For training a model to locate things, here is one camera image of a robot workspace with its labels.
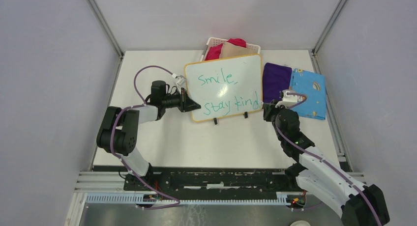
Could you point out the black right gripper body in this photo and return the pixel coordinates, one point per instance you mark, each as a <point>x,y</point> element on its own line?
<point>272,113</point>

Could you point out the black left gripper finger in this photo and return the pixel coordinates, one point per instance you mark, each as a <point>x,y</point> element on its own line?
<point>191,107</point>
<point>191,101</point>

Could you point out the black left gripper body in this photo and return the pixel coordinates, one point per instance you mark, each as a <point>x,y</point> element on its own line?
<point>181,106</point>

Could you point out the yellow framed whiteboard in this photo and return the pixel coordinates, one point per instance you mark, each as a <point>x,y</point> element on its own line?
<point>225,87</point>

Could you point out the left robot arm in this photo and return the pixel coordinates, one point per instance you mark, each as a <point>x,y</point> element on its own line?
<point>118,131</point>

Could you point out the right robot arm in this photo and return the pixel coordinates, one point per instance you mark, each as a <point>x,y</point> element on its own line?
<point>356,203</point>

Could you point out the purple towel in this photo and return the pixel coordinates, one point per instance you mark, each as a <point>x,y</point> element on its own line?
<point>276,78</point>

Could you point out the blue patterned cloth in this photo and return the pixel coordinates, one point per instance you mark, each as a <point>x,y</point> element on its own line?
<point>314,87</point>

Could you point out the red cloth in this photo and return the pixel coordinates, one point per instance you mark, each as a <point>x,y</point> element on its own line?
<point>215,51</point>

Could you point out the white plastic basket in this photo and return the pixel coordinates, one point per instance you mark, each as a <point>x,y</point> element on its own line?
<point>214,41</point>

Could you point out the beige cloth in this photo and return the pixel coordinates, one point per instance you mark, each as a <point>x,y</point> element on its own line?
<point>229,50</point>

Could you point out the white round object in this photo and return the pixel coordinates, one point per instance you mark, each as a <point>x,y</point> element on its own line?
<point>300,223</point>

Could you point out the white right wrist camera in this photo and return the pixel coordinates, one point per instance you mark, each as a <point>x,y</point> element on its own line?
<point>290,99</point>

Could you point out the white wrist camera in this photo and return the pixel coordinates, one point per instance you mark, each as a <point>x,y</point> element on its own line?
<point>180,81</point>
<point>290,99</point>

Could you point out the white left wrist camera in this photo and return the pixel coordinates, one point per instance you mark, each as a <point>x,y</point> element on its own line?
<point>180,81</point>

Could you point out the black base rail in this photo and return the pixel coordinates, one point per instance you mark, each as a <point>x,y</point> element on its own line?
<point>220,184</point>

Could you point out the white cable duct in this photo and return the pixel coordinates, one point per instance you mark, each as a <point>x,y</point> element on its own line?
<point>143,199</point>

